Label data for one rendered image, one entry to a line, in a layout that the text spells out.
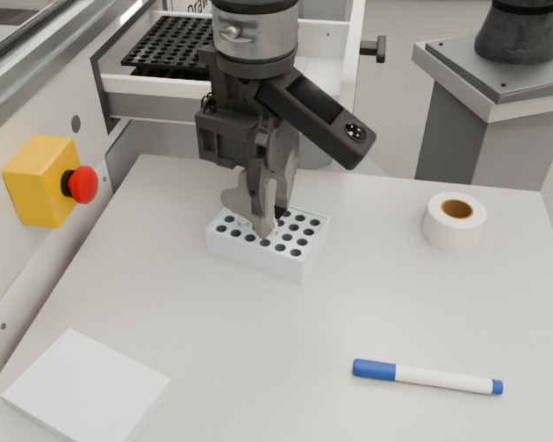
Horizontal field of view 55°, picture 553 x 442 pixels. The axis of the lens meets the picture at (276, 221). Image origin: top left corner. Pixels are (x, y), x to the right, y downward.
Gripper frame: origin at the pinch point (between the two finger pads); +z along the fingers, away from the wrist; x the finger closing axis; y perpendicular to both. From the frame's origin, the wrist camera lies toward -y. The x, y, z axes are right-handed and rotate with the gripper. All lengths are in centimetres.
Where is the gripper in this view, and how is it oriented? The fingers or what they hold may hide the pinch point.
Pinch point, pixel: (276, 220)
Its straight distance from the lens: 61.1
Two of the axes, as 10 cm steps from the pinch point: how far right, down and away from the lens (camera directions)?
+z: 0.0, 7.6, 6.5
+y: -9.0, -2.8, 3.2
